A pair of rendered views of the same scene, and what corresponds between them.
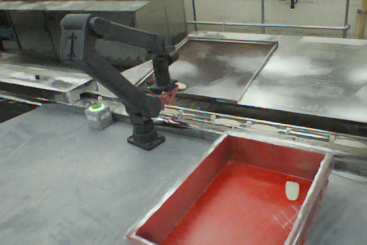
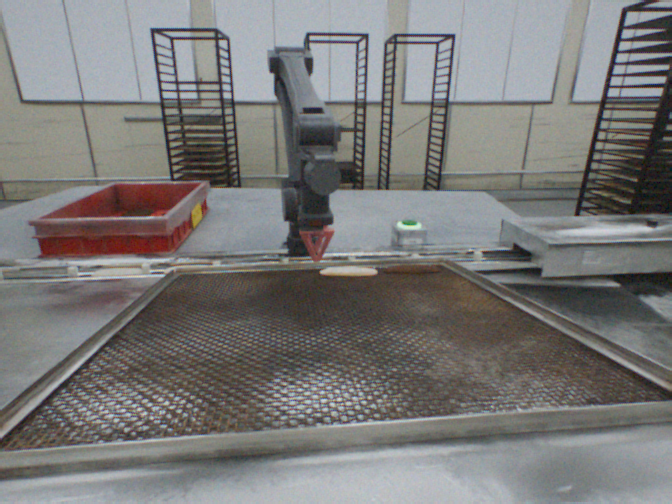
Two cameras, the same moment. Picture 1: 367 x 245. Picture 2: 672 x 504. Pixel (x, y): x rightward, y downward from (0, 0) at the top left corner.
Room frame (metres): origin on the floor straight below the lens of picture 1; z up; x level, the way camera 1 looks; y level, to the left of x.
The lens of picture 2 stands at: (1.88, -0.28, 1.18)
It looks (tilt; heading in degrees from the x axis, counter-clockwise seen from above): 21 degrees down; 144
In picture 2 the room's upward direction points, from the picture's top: straight up
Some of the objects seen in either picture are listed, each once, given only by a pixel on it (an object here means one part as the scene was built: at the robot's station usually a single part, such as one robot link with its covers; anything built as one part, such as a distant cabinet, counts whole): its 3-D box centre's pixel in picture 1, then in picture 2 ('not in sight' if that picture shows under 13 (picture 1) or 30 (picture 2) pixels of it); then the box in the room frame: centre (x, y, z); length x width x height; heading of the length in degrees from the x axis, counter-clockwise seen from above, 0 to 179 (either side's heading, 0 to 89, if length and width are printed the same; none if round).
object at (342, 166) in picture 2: not in sight; (334, 131); (-1.66, 2.40, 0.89); 0.60 x 0.59 x 1.78; 60
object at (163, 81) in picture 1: (162, 78); (315, 201); (1.24, 0.16, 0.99); 0.10 x 0.07 x 0.07; 149
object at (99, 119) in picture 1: (100, 119); (407, 246); (1.25, 0.43, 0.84); 0.08 x 0.08 x 0.11; 60
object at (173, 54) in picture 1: (163, 51); (320, 155); (1.27, 0.15, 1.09); 0.11 x 0.09 x 0.12; 156
